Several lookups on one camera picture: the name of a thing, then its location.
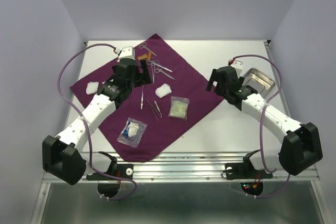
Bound steel instrument tray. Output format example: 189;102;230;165
243;68;275;98

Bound steel tweezers pair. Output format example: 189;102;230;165
146;100;162;120

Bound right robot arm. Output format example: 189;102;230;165
206;66;323;177

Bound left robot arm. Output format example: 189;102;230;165
42;58;151;185

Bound steel hemostat forceps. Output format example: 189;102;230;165
147;60;172;72

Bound white folded gauze pad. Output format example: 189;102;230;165
155;83;172;98

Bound small steel scissors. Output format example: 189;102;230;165
139;42;156;56

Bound white gauze square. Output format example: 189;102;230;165
86;82;99;95

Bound purple cloth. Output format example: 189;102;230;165
70;33;224;163

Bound green-white sealed packet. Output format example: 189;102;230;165
168;96;190;120

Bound blue-white gauze packet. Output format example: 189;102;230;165
117;118;147;148

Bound steel scalpel handle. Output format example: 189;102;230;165
140;86;144;110

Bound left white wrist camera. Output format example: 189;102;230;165
117;46;135;62

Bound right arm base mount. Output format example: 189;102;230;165
221;150;273;198

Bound aluminium front rail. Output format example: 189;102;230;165
41;152;321;183

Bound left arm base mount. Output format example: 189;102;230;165
85;152;137;201

